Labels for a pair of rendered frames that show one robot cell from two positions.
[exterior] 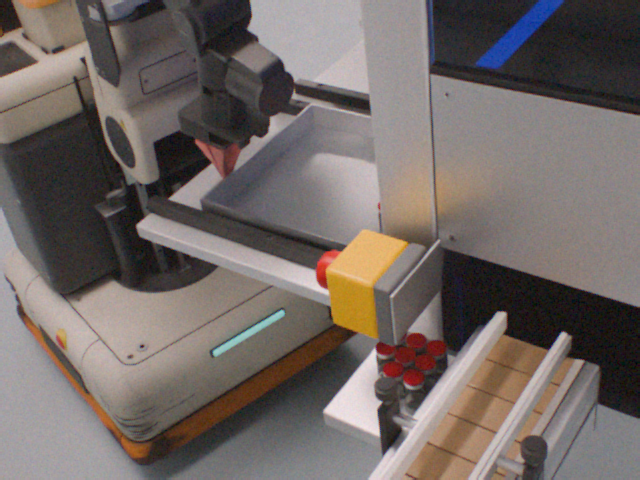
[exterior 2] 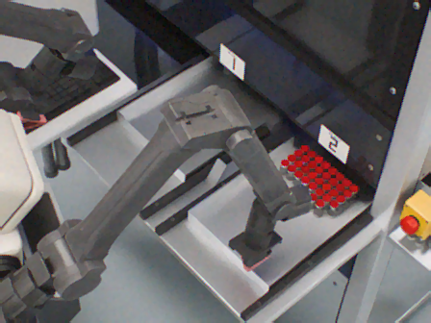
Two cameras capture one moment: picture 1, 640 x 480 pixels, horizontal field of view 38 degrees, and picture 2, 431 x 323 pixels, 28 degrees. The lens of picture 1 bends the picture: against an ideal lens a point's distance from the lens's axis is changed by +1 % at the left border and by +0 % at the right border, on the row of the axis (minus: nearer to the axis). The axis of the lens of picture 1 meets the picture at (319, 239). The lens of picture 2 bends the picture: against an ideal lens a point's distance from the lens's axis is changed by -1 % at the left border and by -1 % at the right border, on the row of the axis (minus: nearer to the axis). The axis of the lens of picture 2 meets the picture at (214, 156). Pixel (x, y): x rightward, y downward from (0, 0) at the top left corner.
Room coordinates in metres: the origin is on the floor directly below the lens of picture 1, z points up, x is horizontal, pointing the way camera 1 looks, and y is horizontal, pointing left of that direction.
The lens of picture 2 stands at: (1.01, 1.11, 2.50)
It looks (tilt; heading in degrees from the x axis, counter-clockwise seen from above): 51 degrees down; 277
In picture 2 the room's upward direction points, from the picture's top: 3 degrees clockwise
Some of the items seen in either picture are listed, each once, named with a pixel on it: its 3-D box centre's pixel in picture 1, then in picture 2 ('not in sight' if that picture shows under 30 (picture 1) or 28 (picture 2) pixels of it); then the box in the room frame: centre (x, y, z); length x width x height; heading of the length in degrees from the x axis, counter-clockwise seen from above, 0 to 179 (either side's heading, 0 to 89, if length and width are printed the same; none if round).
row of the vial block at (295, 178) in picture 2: not in sight; (308, 188); (0.93, -0.14, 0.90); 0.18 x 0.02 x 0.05; 141
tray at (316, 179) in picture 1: (366, 187); (281, 211); (0.99, -0.07, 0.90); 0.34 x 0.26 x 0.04; 51
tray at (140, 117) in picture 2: not in sight; (203, 112); (1.21, -0.33, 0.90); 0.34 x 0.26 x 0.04; 51
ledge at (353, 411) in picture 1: (414, 398); (428, 238); (0.64, -0.07, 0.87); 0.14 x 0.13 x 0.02; 51
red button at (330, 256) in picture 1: (338, 272); (410, 224); (0.71, -0.01, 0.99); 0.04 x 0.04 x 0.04; 51
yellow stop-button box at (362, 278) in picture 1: (377, 285); (423, 212); (0.68, -0.05, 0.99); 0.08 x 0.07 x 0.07; 51
